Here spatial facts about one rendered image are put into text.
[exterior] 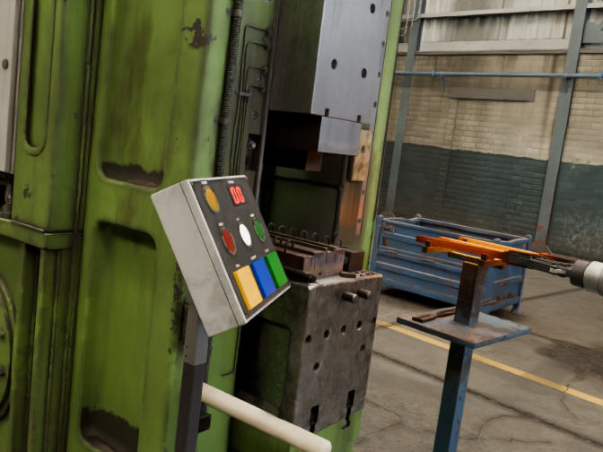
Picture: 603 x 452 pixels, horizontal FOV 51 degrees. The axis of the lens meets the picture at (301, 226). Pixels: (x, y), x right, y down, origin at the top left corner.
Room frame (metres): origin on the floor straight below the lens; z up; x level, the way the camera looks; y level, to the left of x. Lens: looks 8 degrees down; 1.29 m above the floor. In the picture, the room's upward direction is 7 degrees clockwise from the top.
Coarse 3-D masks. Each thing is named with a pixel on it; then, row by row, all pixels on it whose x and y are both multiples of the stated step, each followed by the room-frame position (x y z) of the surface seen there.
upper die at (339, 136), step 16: (272, 112) 1.82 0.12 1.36; (272, 128) 1.82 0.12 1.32; (288, 128) 1.79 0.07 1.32; (304, 128) 1.75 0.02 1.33; (320, 128) 1.72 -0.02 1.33; (336, 128) 1.78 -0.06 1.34; (352, 128) 1.84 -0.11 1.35; (272, 144) 1.82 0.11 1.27; (288, 144) 1.78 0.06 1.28; (304, 144) 1.75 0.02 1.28; (320, 144) 1.73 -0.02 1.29; (336, 144) 1.79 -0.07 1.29; (352, 144) 1.85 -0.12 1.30
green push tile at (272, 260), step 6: (270, 258) 1.35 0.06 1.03; (276, 258) 1.39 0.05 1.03; (270, 264) 1.34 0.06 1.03; (276, 264) 1.38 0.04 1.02; (270, 270) 1.34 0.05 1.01; (276, 270) 1.36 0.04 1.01; (282, 270) 1.40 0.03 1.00; (276, 276) 1.34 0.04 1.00; (282, 276) 1.38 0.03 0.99; (276, 282) 1.33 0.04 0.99; (282, 282) 1.36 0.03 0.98; (276, 288) 1.33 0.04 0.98
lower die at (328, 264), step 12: (276, 240) 1.88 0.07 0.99; (288, 252) 1.76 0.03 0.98; (300, 252) 1.79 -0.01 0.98; (312, 252) 1.76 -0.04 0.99; (324, 252) 1.79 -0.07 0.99; (336, 252) 1.85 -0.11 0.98; (288, 264) 1.75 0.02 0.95; (300, 264) 1.73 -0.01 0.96; (312, 264) 1.75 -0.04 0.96; (324, 264) 1.80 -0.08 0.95; (336, 264) 1.85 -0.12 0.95
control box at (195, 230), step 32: (160, 192) 1.14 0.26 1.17; (192, 192) 1.13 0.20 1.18; (224, 192) 1.28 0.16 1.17; (192, 224) 1.13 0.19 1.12; (224, 224) 1.21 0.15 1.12; (192, 256) 1.13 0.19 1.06; (224, 256) 1.14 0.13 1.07; (256, 256) 1.30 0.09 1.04; (192, 288) 1.13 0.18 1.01; (224, 288) 1.11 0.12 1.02; (288, 288) 1.41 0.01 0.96; (224, 320) 1.11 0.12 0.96
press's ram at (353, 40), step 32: (288, 0) 1.75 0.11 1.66; (320, 0) 1.69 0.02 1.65; (352, 0) 1.78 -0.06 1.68; (384, 0) 1.90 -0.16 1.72; (288, 32) 1.74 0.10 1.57; (320, 32) 1.68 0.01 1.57; (352, 32) 1.79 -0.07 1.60; (288, 64) 1.74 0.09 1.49; (320, 64) 1.69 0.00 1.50; (352, 64) 1.81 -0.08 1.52; (288, 96) 1.73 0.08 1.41; (320, 96) 1.71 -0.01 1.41; (352, 96) 1.82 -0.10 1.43
